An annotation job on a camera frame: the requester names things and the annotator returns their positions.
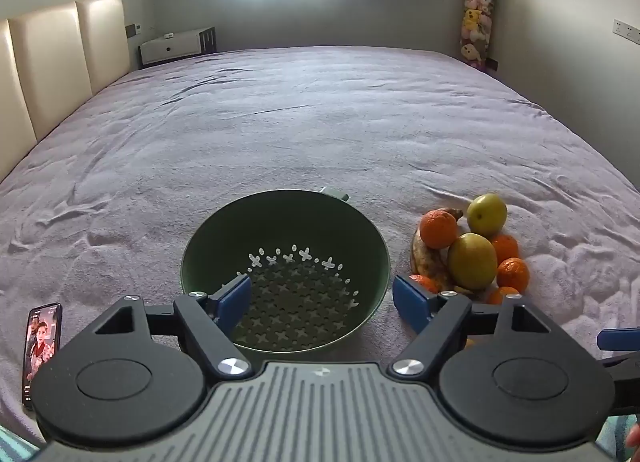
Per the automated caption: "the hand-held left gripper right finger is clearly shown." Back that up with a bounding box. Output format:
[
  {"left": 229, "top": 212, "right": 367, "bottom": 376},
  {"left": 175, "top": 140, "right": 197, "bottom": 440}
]
[{"left": 391, "top": 273, "right": 561, "bottom": 378}]

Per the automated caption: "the white wall outlet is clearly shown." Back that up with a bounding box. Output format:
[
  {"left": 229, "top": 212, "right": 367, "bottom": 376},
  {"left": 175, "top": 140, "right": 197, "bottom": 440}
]
[{"left": 612, "top": 19, "right": 640, "bottom": 45}]

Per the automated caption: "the yellow green pear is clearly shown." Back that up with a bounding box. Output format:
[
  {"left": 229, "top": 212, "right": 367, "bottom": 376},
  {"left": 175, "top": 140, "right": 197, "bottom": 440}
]
[
  {"left": 446, "top": 233, "right": 498, "bottom": 291},
  {"left": 466, "top": 193, "right": 508, "bottom": 237}
]

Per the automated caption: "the bumpy orange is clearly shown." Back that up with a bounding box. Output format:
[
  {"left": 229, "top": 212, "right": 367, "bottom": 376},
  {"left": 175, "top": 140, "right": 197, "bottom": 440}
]
[{"left": 419, "top": 209, "right": 460, "bottom": 250}]

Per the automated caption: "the white nightstand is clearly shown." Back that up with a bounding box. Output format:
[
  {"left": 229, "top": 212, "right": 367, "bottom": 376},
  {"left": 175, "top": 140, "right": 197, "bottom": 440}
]
[{"left": 139, "top": 26, "right": 217, "bottom": 66}]

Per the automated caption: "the hanging plush toy organizer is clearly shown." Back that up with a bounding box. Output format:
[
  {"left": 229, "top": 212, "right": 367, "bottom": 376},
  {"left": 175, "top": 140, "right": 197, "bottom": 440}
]
[{"left": 460, "top": 0, "right": 498, "bottom": 70}]

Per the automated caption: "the grey purple bed blanket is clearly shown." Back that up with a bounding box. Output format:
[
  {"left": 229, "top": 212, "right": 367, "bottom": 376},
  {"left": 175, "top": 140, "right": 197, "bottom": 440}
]
[{"left": 0, "top": 46, "right": 640, "bottom": 443}]

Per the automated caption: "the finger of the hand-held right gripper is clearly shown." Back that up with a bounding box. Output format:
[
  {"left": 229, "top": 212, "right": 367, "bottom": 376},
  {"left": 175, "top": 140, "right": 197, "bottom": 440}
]
[{"left": 596, "top": 328, "right": 640, "bottom": 383}]

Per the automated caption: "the brown spotted banana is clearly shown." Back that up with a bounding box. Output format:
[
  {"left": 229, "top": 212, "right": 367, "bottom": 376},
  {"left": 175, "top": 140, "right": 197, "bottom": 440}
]
[{"left": 411, "top": 207, "right": 483, "bottom": 300}]

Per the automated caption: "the green colander bowl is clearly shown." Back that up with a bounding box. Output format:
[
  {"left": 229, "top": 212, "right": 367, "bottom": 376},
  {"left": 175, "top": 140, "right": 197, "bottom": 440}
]
[{"left": 180, "top": 187, "right": 391, "bottom": 355}]

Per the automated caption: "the cream padded headboard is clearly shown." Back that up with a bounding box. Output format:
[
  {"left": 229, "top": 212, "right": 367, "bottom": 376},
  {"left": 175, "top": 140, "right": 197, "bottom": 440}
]
[{"left": 0, "top": 0, "right": 138, "bottom": 183}]

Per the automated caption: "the black smartphone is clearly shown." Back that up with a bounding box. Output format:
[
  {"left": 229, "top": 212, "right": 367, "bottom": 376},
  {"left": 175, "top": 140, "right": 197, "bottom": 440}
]
[{"left": 21, "top": 303, "right": 63, "bottom": 410}]

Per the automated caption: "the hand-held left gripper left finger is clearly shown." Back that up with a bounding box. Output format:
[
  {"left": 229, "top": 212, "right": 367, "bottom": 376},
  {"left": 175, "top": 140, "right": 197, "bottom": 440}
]
[{"left": 80, "top": 274, "right": 253, "bottom": 378}]

